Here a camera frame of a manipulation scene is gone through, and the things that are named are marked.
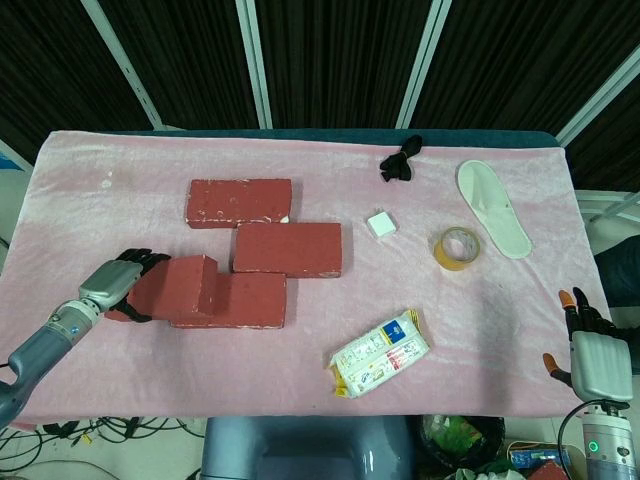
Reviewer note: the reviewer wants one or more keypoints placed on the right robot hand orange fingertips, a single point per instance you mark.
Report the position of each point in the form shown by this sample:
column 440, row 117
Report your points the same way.
column 600, row 362

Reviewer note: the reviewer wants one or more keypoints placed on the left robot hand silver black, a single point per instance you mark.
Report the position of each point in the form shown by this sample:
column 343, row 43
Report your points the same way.
column 112, row 280

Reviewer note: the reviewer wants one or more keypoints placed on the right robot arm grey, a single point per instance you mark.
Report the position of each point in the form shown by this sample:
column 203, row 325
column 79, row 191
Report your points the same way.
column 607, row 440

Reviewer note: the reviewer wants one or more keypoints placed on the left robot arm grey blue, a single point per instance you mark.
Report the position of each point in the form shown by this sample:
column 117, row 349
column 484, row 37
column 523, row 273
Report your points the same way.
column 40, row 345

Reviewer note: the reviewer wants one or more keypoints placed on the red brick with scuffed edge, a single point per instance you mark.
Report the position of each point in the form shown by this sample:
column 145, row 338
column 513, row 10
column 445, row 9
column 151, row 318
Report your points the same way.
column 250, row 300

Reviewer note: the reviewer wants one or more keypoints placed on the red brick with chipped corner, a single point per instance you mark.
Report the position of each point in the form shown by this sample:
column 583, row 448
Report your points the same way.
column 290, row 247

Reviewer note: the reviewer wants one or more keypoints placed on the blue box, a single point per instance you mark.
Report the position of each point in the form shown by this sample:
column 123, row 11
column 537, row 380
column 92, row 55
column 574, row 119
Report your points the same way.
column 537, row 457

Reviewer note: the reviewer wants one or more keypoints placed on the white metal rack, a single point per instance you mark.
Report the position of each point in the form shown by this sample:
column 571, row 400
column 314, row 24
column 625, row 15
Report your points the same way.
column 607, row 207

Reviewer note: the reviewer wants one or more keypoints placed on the black waste bin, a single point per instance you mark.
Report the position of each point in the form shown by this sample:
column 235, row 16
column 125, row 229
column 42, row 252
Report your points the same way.
column 462, row 440

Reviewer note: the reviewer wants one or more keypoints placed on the white slipper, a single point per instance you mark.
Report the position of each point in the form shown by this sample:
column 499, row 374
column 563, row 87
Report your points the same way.
column 492, row 210

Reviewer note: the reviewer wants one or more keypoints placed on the yellow tape roll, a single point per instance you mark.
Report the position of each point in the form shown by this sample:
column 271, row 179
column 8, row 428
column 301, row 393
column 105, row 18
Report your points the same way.
column 445, row 257

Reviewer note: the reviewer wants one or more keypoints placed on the white wet wipes pack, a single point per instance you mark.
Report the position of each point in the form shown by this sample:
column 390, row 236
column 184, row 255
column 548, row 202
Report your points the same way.
column 380, row 355

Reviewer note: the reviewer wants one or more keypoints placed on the pink fleece cloth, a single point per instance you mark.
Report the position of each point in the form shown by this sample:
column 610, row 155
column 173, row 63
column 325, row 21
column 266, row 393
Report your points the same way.
column 320, row 360

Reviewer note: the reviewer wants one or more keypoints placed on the grey blue robot torso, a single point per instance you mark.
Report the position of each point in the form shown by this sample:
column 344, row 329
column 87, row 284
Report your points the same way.
column 305, row 450

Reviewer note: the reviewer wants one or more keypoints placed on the white charger cube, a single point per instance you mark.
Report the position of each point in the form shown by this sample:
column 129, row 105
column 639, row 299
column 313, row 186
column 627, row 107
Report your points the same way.
column 382, row 225

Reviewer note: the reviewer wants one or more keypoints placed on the white frame post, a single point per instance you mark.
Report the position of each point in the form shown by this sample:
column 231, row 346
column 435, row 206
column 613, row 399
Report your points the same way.
column 597, row 92
column 255, row 65
column 125, row 67
column 422, row 65

